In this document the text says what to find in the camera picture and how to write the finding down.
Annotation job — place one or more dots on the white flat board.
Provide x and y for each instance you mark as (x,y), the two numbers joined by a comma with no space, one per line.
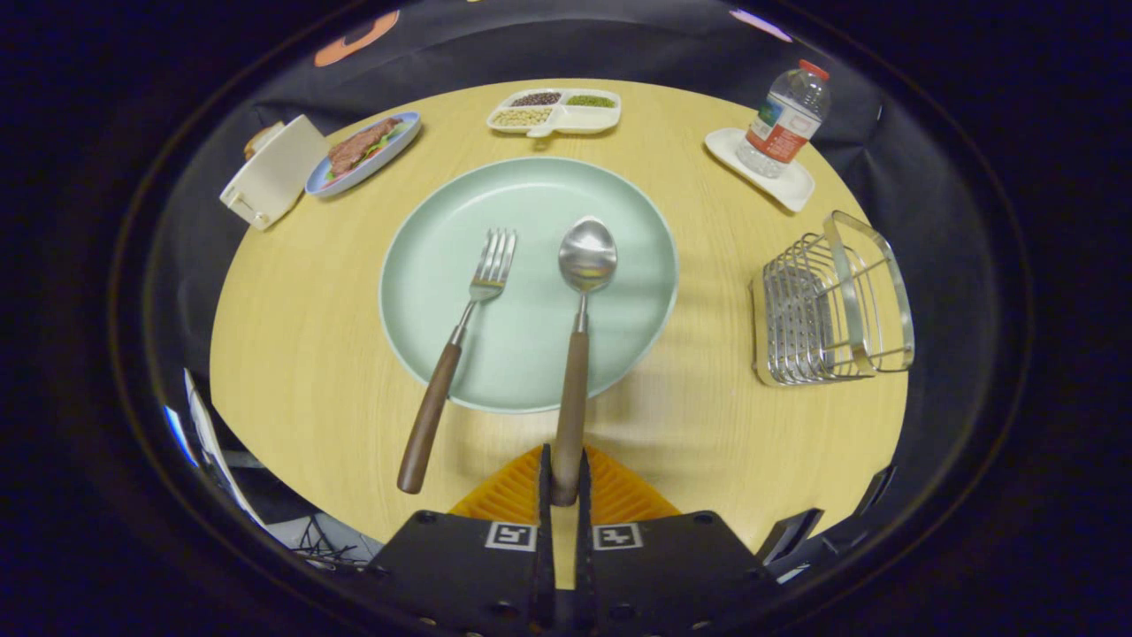
(208,433)

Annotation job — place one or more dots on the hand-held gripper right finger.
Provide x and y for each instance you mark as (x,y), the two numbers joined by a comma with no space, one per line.
(585,531)

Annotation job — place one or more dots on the white square coaster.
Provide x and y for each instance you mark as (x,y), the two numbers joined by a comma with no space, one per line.
(791,190)

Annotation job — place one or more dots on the white toaster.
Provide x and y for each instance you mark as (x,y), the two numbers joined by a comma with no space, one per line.
(279,172)

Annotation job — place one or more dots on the clear water bottle red cap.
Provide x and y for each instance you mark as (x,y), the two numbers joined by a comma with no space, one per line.
(783,119)

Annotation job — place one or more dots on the white divided dish with grains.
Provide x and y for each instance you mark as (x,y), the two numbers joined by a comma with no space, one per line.
(566,118)

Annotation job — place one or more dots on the toasted bread slice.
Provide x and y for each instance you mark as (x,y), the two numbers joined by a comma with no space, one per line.
(258,139)

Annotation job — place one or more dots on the pale green plate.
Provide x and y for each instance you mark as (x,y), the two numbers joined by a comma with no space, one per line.
(619,318)

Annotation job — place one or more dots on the blue rimmed plate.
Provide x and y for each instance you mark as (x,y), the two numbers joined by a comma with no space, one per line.
(354,180)

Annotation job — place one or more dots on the brown steak with vegetables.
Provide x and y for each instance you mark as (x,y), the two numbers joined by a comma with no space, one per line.
(358,146)

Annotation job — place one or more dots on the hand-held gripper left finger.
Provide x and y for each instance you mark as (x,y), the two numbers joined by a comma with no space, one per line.
(544,531)

